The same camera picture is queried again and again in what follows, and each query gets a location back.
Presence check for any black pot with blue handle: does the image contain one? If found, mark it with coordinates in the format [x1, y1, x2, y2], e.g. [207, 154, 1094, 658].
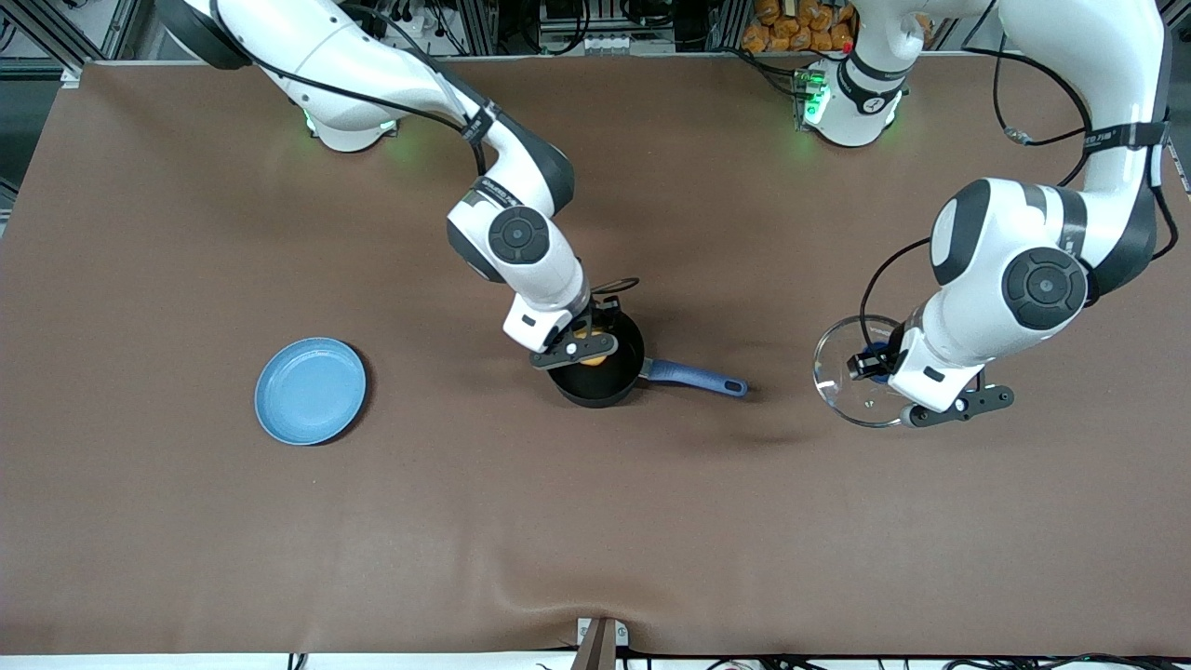
[544, 307, 749, 409]

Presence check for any metal edge bracket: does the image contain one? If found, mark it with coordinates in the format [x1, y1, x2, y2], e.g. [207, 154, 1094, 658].
[576, 616, 630, 670]

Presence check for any glass lid with blue knob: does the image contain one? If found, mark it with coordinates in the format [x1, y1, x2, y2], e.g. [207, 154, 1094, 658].
[812, 315, 920, 430]

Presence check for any yellow potato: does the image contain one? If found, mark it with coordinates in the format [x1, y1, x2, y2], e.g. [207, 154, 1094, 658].
[571, 321, 611, 367]

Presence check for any white power strip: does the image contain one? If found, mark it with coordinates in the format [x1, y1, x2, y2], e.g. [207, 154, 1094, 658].
[540, 33, 645, 55]

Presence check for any bag of orange items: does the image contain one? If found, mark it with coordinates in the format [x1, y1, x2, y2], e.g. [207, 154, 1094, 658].
[742, 0, 857, 54]

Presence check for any blue plate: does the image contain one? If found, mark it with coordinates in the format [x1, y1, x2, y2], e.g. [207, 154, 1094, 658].
[254, 337, 368, 447]

